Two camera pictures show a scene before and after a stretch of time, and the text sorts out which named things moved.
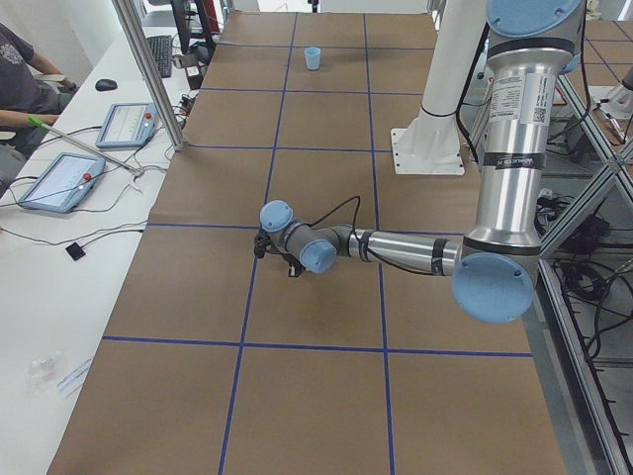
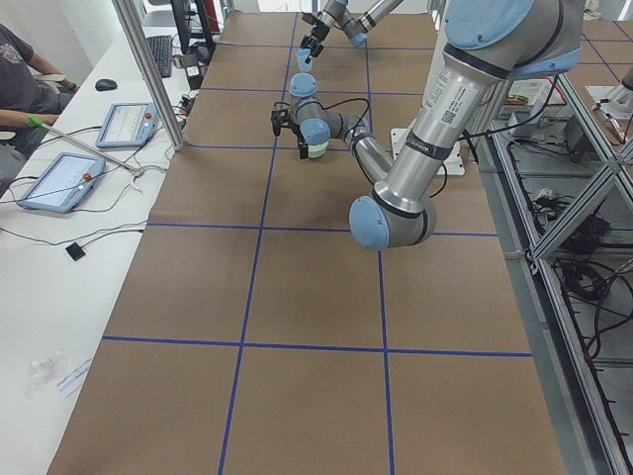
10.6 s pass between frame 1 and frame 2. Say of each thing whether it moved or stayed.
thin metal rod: stayed
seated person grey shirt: stayed
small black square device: stayed
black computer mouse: stayed
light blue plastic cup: moved
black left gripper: moved
